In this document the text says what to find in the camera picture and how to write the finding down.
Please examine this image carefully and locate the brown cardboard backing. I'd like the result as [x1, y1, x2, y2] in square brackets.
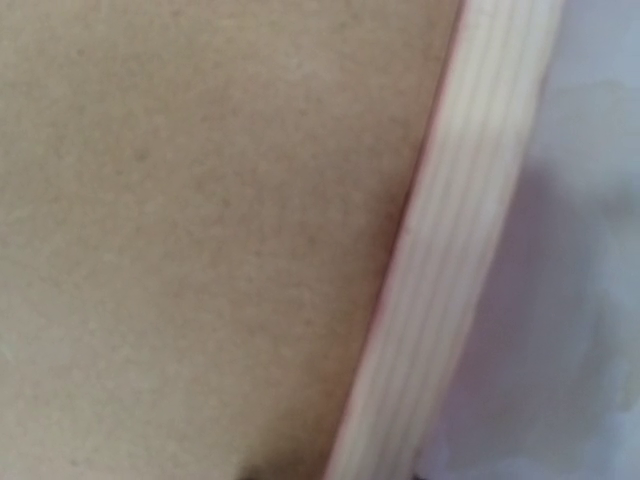
[1, 1, 458, 479]

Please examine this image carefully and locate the pink wooden picture frame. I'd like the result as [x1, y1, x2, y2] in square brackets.
[325, 1, 563, 479]

